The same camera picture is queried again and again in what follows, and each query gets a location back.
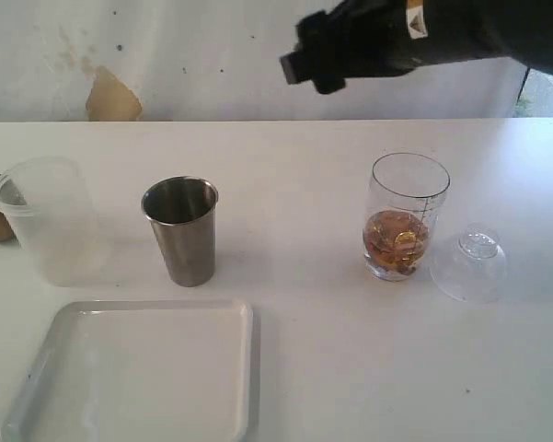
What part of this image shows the translucent plastic container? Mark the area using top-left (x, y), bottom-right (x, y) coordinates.
top-left (0, 157), bottom-right (108, 286)

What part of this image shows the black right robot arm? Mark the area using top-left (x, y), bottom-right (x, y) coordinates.
top-left (280, 0), bottom-right (553, 95)

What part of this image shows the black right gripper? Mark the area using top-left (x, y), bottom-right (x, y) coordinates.
top-left (280, 1), bottom-right (414, 95)

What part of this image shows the pile of coins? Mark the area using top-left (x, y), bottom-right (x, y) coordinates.
top-left (363, 210), bottom-right (430, 280)

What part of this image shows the white rectangular tray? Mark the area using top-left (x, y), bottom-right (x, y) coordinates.
top-left (0, 299), bottom-right (253, 441)

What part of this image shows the clear dome lid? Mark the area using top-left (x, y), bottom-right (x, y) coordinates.
top-left (429, 224), bottom-right (507, 304)

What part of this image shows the stainless steel tumbler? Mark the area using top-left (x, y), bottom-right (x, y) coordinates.
top-left (141, 176), bottom-right (218, 287)

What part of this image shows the clear measuring shaker cup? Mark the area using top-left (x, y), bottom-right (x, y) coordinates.
top-left (362, 152), bottom-right (451, 282)

